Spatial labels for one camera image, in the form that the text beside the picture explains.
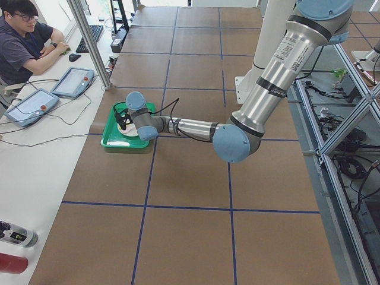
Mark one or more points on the green plastic tray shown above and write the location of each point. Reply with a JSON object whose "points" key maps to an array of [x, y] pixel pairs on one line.
{"points": [[120, 134]]}

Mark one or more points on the far teach pendant tablet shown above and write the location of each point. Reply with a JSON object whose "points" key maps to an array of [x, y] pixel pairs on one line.
{"points": [[73, 83]]}

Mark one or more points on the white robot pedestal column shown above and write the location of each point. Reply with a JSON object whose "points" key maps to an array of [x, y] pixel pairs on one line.
{"points": [[272, 31]]}

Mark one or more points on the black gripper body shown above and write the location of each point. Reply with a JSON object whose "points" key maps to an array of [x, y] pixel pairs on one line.
{"points": [[128, 121]]}

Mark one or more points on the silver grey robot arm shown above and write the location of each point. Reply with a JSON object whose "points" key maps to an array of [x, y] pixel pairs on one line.
{"points": [[290, 33]]}

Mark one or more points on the aluminium side frame rail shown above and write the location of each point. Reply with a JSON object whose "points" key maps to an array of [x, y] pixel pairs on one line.
{"points": [[335, 103]]}

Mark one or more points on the teach pendant tablet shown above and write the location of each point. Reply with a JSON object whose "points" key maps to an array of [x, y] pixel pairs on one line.
{"points": [[32, 108], [73, 83]]}

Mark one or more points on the seated person in dark shirt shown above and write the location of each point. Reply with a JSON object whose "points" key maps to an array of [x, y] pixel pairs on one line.
{"points": [[28, 47]]}

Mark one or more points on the red cylinder bottle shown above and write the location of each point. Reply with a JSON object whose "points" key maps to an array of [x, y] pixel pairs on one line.
{"points": [[13, 264]]}

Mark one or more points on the silver water bottle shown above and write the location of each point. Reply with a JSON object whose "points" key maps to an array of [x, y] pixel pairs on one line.
{"points": [[17, 235]]}

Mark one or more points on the black power strip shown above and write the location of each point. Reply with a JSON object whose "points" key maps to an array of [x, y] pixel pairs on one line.
{"points": [[118, 40]]}

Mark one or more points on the near teach pendant tablet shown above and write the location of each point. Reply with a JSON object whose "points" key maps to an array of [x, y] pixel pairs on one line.
{"points": [[32, 108]]}

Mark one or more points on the black computer mouse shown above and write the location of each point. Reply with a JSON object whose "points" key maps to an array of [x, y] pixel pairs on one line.
{"points": [[74, 57]]}

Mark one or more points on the aluminium frame post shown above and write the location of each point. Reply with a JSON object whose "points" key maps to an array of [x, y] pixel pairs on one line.
{"points": [[81, 20]]}

